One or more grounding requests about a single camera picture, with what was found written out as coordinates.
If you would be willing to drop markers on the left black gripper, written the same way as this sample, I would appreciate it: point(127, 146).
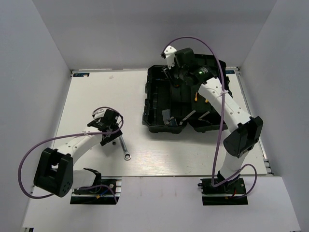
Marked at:
point(115, 127)

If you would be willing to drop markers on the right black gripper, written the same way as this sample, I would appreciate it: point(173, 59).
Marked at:
point(173, 80)

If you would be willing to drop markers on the black plastic toolbox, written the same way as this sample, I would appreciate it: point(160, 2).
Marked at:
point(170, 109)

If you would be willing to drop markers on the long silver combination wrench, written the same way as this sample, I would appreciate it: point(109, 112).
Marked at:
point(127, 155)

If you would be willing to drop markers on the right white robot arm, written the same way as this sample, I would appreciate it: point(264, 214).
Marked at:
point(209, 83)

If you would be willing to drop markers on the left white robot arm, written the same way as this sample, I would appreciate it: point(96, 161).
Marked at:
point(55, 173)

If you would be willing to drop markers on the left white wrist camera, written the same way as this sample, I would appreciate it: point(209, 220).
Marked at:
point(98, 114)

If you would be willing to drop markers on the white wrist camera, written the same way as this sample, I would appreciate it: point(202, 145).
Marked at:
point(98, 114)
point(169, 55)

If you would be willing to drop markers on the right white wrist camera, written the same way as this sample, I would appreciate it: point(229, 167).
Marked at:
point(169, 55)

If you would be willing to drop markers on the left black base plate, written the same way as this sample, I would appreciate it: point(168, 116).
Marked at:
point(100, 195)

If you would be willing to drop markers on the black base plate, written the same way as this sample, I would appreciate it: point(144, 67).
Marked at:
point(100, 195)
point(223, 195)

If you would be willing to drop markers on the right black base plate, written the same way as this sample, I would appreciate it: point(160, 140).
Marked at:
point(223, 195)

